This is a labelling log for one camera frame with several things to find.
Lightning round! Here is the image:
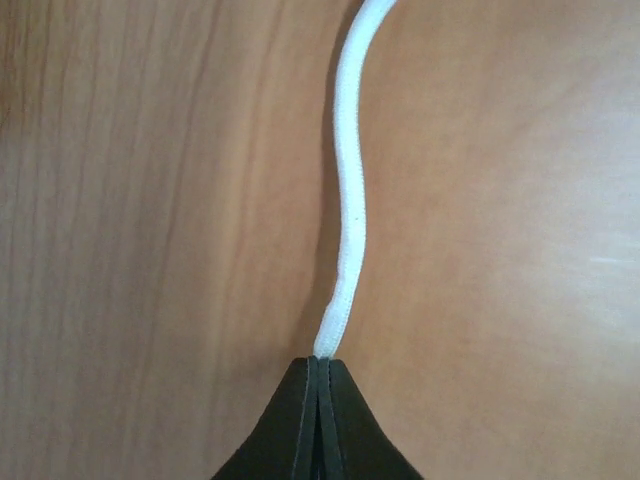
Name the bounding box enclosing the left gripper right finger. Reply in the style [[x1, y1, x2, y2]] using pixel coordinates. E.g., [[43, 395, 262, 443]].
[[317, 359, 422, 479]]

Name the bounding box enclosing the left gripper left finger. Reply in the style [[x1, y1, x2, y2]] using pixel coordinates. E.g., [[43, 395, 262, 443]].
[[214, 357, 318, 479]]

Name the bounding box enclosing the cream lace sneaker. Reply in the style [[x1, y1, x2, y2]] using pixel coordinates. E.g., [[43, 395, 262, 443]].
[[313, 0, 396, 359]]

